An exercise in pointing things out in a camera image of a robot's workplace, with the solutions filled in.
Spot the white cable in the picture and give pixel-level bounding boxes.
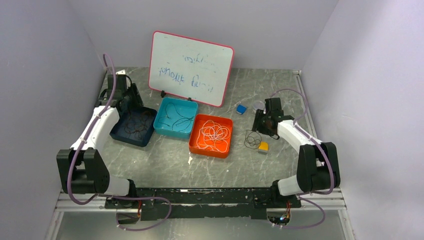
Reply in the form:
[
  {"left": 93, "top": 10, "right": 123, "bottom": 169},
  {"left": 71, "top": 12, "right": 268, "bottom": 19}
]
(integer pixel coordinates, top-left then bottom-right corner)
[{"left": 196, "top": 119, "right": 231, "bottom": 154}]

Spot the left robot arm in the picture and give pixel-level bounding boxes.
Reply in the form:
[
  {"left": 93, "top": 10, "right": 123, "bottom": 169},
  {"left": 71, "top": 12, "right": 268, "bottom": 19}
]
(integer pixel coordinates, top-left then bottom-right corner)
[{"left": 56, "top": 71, "right": 144, "bottom": 208}]

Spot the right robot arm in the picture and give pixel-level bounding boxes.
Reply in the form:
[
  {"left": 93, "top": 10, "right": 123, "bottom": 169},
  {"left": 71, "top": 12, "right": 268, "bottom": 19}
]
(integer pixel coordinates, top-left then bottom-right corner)
[{"left": 252, "top": 97, "right": 341, "bottom": 207}]

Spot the clear plastic cup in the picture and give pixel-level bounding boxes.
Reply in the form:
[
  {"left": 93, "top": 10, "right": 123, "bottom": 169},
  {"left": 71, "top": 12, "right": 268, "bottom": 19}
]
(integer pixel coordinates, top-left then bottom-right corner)
[{"left": 252, "top": 100, "right": 265, "bottom": 113}]

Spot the orange small block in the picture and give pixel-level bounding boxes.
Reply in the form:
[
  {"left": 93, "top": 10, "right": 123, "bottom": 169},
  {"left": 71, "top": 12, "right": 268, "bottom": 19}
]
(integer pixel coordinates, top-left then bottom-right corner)
[{"left": 257, "top": 141, "right": 269, "bottom": 154}]

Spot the dark blue tray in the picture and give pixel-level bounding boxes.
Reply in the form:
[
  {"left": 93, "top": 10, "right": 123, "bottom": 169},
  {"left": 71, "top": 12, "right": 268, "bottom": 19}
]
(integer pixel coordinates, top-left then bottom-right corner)
[{"left": 109, "top": 106, "right": 157, "bottom": 147}]

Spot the blue small block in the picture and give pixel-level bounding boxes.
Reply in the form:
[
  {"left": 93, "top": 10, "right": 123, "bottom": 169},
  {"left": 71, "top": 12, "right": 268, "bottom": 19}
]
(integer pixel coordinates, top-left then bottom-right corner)
[{"left": 236, "top": 104, "right": 247, "bottom": 115}]

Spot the light blue tray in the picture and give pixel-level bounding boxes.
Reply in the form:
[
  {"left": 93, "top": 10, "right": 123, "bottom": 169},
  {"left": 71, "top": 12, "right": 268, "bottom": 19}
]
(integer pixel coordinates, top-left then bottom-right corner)
[{"left": 153, "top": 97, "right": 199, "bottom": 139}]

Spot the orange tray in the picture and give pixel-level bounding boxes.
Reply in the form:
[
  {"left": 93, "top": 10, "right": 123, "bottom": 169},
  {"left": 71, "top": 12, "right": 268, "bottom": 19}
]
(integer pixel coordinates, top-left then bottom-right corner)
[{"left": 188, "top": 114, "right": 233, "bottom": 159}]

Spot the pink framed whiteboard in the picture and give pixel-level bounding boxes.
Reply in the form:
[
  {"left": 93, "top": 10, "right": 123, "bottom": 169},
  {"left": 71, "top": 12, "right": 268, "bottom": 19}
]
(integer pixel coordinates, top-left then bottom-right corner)
[{"left": 148, "top": 31, "right": 236, "bottom": 107}]

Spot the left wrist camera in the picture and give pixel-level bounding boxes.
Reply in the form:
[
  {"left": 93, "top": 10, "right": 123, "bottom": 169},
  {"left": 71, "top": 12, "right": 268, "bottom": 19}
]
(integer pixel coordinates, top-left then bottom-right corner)
[{"left": 116, "top": 69, "right": 127, "bottom": 75}]

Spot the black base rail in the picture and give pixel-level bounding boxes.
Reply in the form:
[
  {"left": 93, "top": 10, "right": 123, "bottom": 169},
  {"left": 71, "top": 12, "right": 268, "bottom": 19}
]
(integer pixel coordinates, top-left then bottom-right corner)
[{"left": 104, "top": 186, "right": 302, "bottom": 221}]

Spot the aluminium frame rail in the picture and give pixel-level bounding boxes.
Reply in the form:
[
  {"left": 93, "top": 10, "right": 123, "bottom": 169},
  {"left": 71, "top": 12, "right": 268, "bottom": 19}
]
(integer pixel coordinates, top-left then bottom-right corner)
[{"left": 54, "top": 69, "right": 347, "bottom": 213}]

